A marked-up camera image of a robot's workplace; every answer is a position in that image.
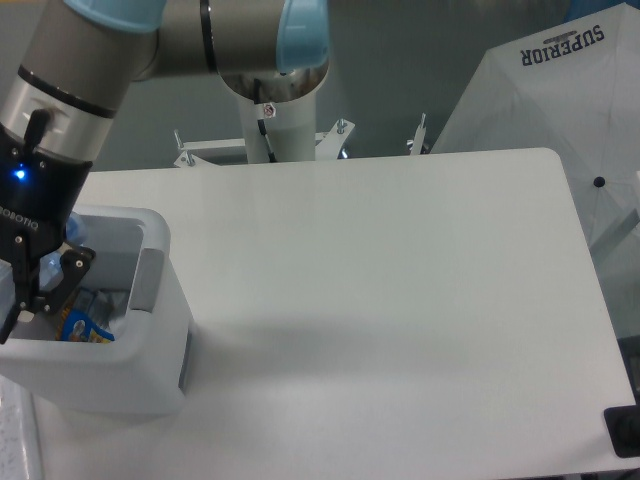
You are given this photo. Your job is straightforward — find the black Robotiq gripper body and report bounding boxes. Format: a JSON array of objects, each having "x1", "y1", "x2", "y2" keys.
[{"x1": 1, "y1": 129, "x2": 93, "y2": 270}]

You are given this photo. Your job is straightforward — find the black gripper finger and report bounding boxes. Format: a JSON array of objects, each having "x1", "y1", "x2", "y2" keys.
[
  {"x1": 29, "y1": 242, "x2": 96, "y2": 314},
  {"x1": 1, "y1": 261, "x2": 33, "y2": 344}
]

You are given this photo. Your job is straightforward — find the crushed clear plastic bottle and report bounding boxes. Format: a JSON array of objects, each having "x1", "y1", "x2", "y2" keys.
[{"x1": 39, "y1": 211, "x2": 88, "y2": 291}]

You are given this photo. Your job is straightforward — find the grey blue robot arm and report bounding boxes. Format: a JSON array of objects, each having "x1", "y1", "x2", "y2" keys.
[{"x1": 1, "y1": 1, "x2": 329, "y2": 338}]

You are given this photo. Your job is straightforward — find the white plastic trash can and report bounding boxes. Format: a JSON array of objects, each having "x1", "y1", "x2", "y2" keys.
[{"x1": 1, "y1": 206, "x2": 193, "y2": 415}]

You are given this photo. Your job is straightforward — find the silver foil wrapper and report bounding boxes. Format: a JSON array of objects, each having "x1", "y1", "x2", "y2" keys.
[{"x1": 91, "y1": 290, "x2": 129, "y2": 338}]

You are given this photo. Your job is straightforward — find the blue yellow snack wrapper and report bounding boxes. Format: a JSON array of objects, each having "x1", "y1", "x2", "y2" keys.
[{"x1": 55, "y1": 288, "x2": 115, "y2": 343}]

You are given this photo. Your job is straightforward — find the white Superior umbrella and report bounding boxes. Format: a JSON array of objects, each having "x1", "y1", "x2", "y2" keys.
[{"x1": 433, "y1": 3, "x2": 639, "y2": 243}]

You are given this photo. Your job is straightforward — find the black device at table edge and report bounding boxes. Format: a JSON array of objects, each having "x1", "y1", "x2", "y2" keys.
[{"x1": 604, "y1": 405, "x2": 639, "y2": 458}]

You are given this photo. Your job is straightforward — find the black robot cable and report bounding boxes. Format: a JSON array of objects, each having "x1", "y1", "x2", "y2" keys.
[{"x1": 252, "y1": 78, "x2": 278, "y2": 164}]

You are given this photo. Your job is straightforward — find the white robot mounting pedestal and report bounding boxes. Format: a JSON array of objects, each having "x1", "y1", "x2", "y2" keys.
[{"x1": 172, "y1": 94, "x2": 432, "y2": 169}]

